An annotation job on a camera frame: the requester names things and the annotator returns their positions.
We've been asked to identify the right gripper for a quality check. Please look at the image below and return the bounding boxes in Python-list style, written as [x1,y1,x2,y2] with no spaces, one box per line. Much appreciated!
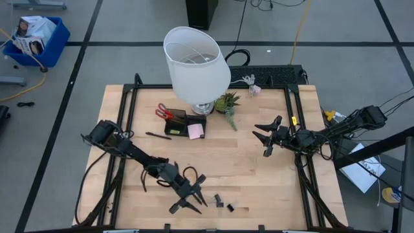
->
[252,115,307,158]

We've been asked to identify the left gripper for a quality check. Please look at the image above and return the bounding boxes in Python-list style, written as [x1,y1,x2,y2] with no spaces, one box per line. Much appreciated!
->
[161,161,207,215]

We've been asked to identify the pink sticky note pad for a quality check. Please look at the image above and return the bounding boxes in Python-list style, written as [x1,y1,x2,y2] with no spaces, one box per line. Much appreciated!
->
[187,123,206,140]

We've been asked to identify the thin black pen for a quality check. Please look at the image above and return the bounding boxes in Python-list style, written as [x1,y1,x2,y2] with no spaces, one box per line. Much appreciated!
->
[145,131,173,141]

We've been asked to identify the red handled scissors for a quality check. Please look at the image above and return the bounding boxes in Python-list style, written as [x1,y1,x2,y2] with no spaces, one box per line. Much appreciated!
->
[154,102,176,122]

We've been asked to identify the black mesh desk organizer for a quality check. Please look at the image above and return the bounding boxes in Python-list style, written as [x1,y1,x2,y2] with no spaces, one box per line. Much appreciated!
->
[163,107,208,140]

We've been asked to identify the potted succulent plant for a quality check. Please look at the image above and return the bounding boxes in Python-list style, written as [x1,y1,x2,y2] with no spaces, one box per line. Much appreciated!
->
[213,91,242,132]

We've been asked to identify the black perforated panel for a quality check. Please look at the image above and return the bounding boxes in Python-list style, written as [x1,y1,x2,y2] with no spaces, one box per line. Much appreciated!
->
[228,64,307,87]

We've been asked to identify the yellow power plug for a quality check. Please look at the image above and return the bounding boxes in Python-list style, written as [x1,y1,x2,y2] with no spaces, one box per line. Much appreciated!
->
[324,109,344,122]

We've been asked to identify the white printed flat box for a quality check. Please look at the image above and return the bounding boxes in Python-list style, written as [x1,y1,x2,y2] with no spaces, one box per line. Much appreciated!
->
[339,142,387,194]

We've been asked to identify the white shade table lamp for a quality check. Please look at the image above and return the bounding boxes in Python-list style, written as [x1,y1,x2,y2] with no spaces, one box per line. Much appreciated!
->
[162,26,232,117]

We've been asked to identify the black metal stand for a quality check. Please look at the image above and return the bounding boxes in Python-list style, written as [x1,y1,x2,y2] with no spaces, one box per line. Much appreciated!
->
[332,126,414,233]

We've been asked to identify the round yellow blue sticker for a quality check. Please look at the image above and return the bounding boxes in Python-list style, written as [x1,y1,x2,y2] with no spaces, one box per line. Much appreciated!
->
[381,186,402,205]

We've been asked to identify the black computer tower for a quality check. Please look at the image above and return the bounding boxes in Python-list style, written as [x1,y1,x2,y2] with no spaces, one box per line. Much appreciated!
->
[185,0,220,31]

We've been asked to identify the blue plastic bin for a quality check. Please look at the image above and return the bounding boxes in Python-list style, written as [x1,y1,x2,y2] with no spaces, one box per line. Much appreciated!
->
[2,16,72,69]

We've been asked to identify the grey metal furniture foot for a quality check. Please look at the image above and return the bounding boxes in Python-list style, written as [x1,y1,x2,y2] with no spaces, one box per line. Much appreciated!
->
[0,75,28,87]
[8,0,68,10]

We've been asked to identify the printed cardboard box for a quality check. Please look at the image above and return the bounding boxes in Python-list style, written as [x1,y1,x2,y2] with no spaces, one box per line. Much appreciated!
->
[14,35,46,56]

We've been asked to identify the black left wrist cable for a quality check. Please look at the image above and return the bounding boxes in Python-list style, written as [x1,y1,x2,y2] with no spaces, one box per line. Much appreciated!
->
[182,166,199,187]

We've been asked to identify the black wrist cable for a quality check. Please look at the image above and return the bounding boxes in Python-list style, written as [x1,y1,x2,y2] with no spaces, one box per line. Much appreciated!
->
[318,134,334,162]
[182,166,199,187]

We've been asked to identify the white bundled lamp cord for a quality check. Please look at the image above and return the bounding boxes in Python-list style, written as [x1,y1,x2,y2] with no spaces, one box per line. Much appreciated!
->
[230,74,262,98]

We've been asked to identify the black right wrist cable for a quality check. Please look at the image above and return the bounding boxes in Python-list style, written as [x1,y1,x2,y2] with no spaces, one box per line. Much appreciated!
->
[318,134,334,162]

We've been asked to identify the black coiled floor cable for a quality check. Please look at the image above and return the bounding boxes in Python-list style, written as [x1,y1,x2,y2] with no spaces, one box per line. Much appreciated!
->
[224,48,252,67]

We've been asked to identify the yellow hanging power cord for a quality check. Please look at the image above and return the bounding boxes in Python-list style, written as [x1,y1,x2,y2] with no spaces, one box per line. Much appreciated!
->
[290,0,313,65]

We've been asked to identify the black left base cable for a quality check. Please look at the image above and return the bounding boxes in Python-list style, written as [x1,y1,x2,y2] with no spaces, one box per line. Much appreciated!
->
[74,151,109,225]

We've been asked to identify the black aluminium table frame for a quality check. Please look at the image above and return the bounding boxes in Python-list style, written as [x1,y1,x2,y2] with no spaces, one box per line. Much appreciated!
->
[76,72,349,233]

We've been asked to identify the yellow floor power cord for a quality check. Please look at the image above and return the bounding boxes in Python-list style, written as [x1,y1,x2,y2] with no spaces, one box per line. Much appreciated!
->
[0,27,48,102]

